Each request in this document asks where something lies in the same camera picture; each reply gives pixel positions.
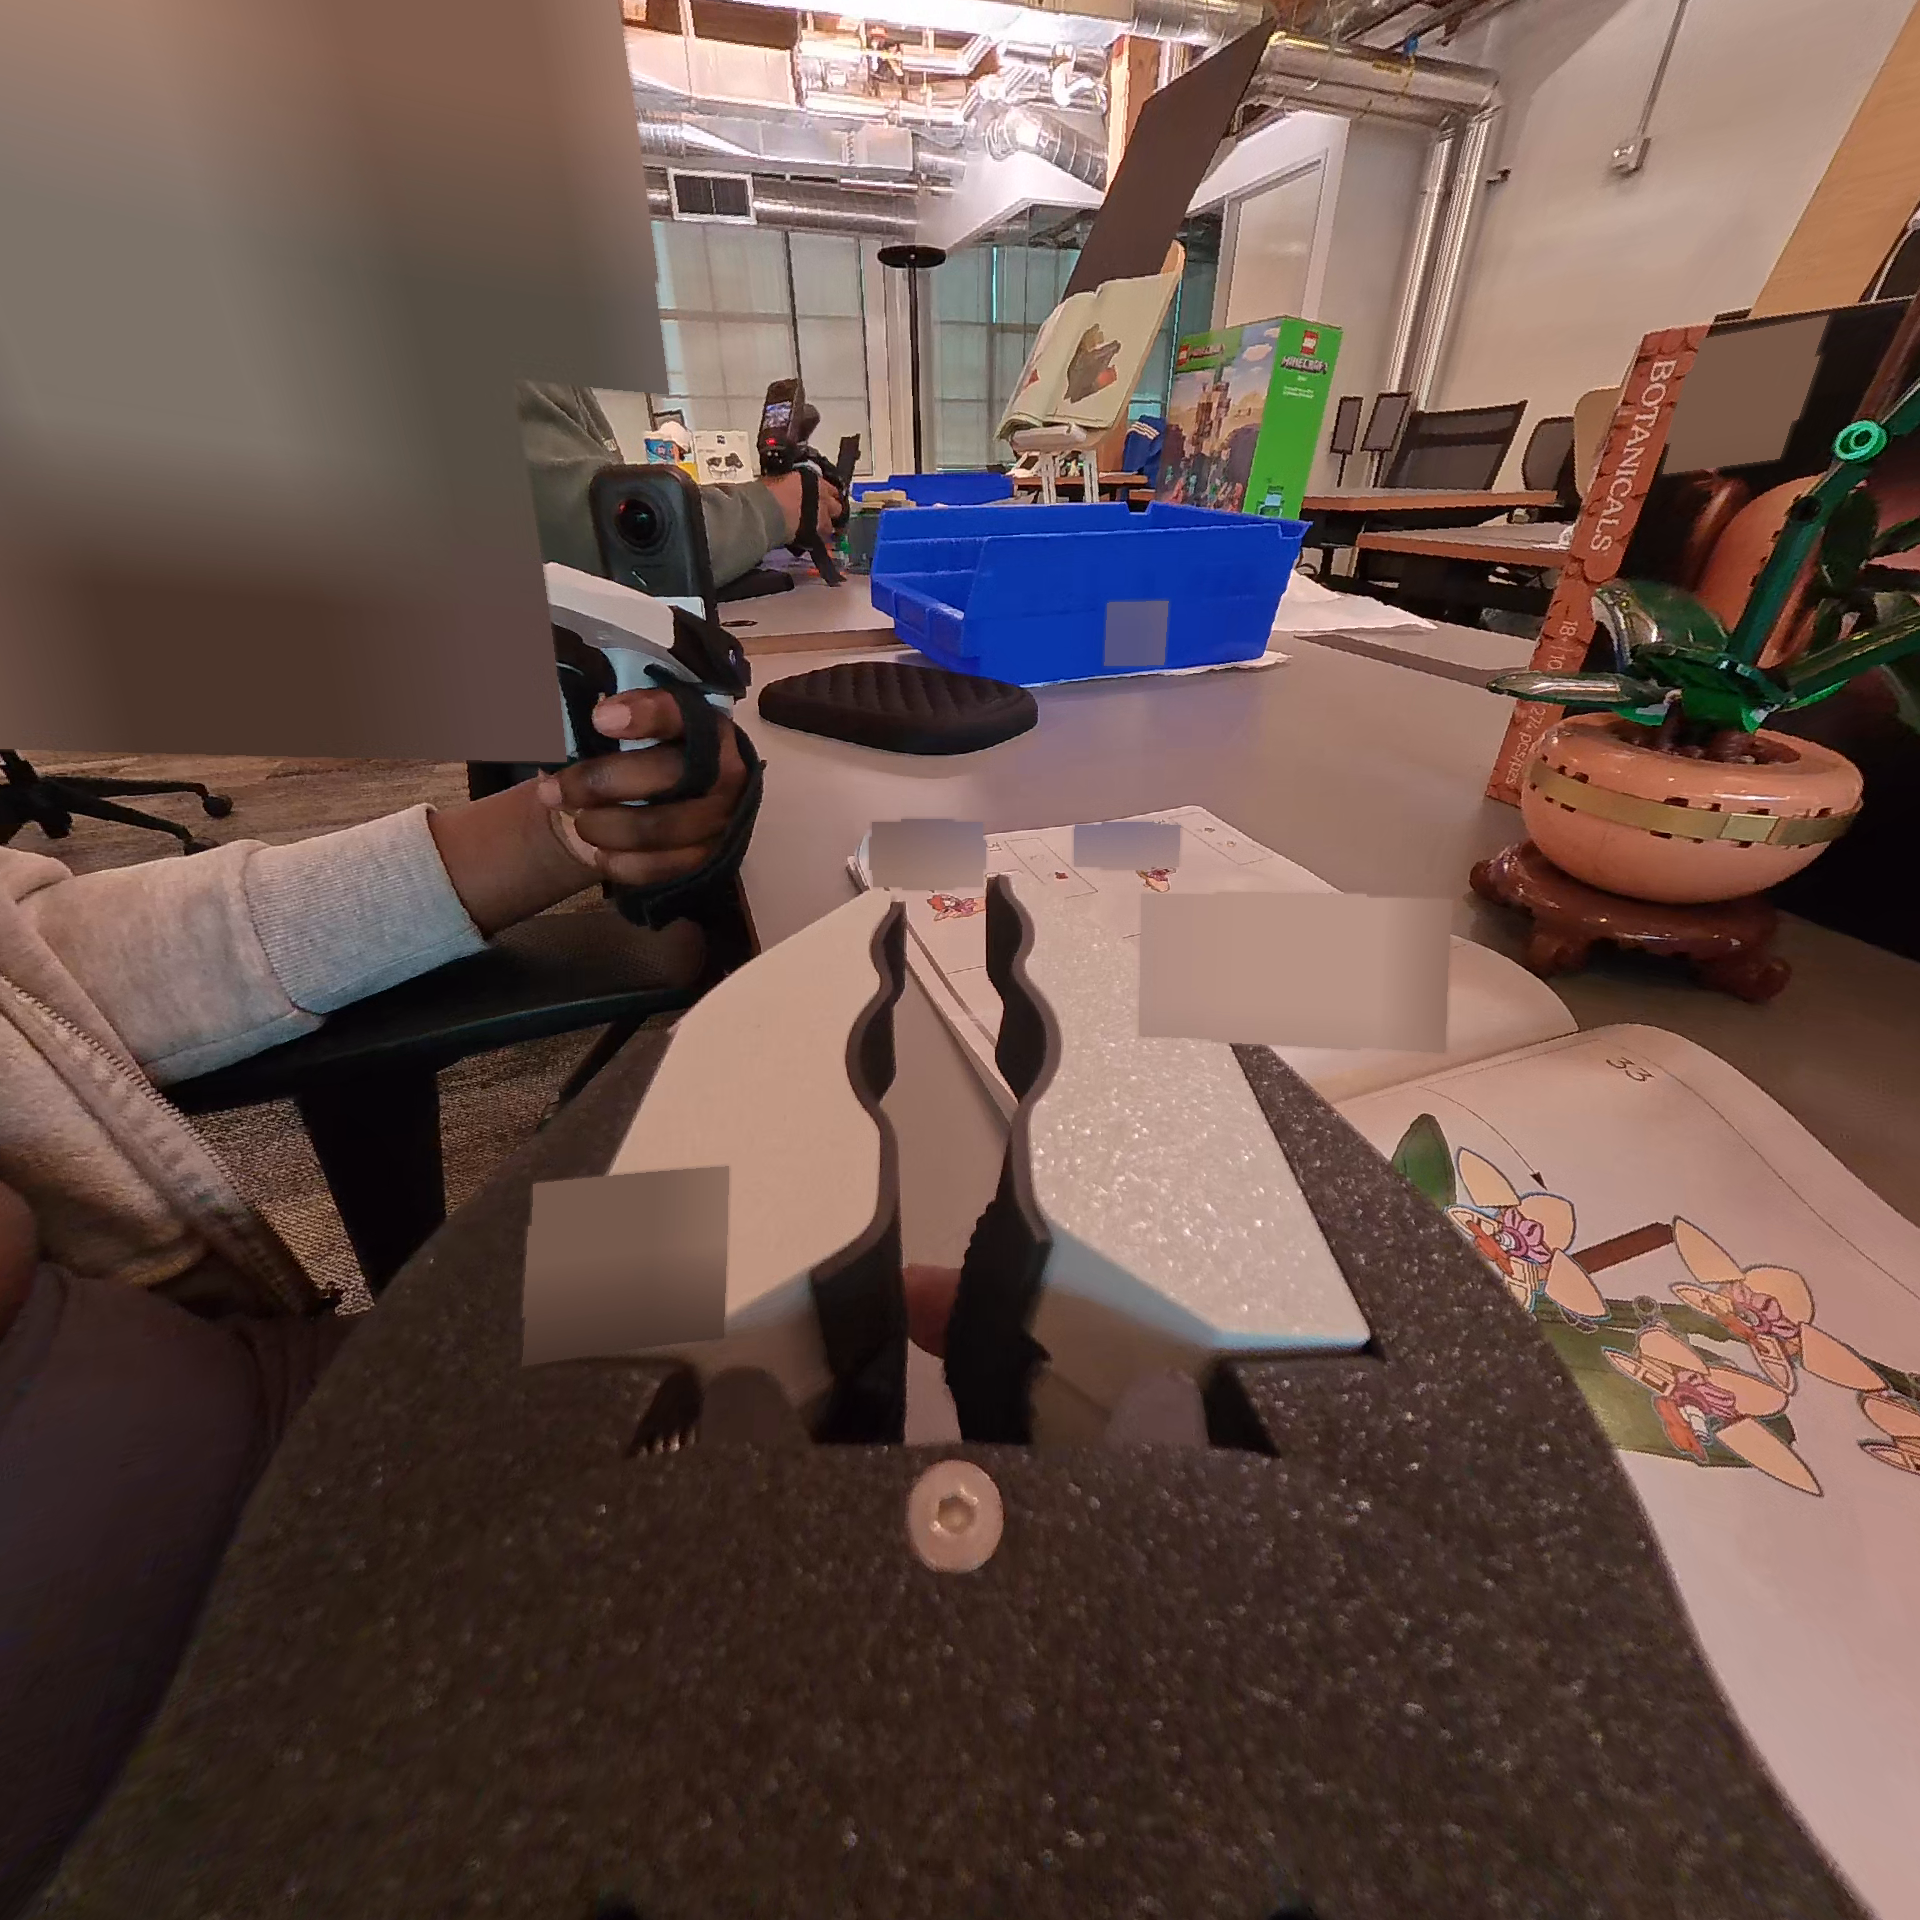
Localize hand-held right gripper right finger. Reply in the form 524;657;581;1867
941;876;1376;1450

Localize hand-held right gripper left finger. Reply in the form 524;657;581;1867
614;899;912;1445

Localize person's left forearm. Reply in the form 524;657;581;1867
134;794;552;1089

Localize grey desk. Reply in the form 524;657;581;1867
733;551;1920;1920

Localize person's left hand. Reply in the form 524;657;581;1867
534;682;761;895

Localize black floor lamp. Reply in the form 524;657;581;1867
876;245;952;479

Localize black wrist rest pad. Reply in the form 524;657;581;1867
755;659;1042;757

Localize black chair armrest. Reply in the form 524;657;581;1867
162;895;755;1296

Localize large blue plastic bin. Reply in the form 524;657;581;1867
870;501;1311;691

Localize open book on easel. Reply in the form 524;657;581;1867
995;269;1188;505

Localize open orchid instruction book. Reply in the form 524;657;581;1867
1243;935;1920;1920

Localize white paper sheet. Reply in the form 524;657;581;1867
1184;576;1446;679

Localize dark brown board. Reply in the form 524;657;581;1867
1065;26;1277;314

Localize brick orchid in pot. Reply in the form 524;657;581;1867
1465;373;1920;1005

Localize green brick set box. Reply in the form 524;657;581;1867
1159;314;1346;523

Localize black office chair base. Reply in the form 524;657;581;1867
0;745;235;857

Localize person's beige hoodie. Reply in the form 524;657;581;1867
0;846;344;1321

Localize wooden table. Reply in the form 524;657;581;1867
1297;485;1580;610

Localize black mesh office chair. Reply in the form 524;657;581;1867
1376;397;1530;498

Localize person's dark trousers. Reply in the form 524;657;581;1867
0;1183;350;1913

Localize brown botanical set box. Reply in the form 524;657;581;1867
1483;305;1869;812

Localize silver ventilation duct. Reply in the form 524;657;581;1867
1255;30;1502;144

